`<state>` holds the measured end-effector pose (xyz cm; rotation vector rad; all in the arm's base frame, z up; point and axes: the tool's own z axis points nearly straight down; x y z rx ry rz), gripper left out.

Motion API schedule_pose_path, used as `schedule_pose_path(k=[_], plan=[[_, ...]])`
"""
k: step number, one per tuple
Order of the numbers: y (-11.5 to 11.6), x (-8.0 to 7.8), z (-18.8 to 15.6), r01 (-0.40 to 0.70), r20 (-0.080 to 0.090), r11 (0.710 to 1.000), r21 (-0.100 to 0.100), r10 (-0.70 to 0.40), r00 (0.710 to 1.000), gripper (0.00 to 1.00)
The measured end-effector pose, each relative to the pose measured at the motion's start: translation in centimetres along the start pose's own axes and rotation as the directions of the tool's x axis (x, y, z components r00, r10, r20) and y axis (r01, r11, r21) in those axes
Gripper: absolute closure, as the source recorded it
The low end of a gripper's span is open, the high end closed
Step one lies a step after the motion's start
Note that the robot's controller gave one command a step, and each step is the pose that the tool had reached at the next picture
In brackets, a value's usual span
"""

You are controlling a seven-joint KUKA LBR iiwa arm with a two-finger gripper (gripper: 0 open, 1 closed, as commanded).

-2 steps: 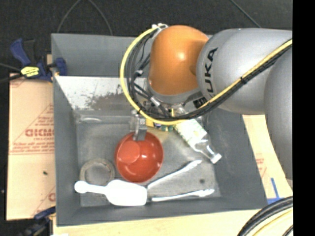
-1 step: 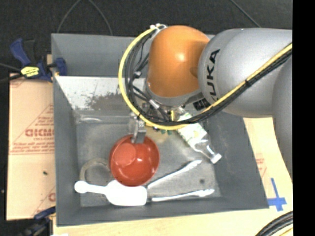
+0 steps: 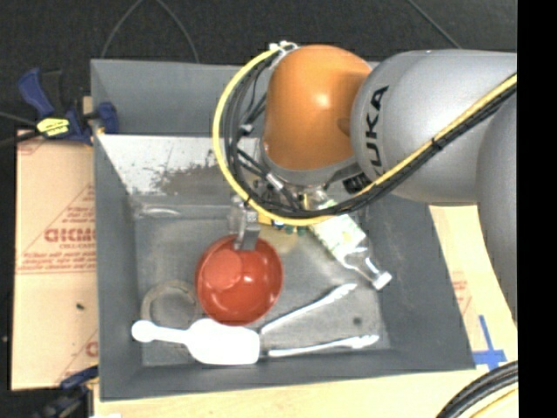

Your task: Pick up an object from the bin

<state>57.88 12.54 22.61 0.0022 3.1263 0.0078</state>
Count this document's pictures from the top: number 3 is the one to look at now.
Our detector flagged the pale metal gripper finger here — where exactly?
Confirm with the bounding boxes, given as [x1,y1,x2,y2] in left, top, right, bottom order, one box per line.
[238,209,262,253]
[230,196,247,251]

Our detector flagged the red bowl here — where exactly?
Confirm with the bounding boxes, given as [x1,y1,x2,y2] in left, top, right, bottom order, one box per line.
[195,233,285,327]

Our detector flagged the clear plastic bottle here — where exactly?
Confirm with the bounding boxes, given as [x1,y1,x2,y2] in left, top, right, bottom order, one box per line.
[310,213,393,291]

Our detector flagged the white plastic tongs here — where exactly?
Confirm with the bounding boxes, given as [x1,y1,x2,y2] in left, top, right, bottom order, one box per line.
[259,282,381,359]

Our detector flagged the white plastic scoop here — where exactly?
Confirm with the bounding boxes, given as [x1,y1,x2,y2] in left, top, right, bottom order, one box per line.
[131,317,263,367]

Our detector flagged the grey metal bin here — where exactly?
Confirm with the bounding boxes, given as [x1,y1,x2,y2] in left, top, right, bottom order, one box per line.
[89,57,476,401]

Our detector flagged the brown cardboard board red print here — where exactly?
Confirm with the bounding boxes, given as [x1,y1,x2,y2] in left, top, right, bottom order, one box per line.
[9,129,100,392]

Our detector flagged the black cylinder on white bracket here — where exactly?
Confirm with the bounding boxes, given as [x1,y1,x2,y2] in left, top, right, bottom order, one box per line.
[341,172,372,193]

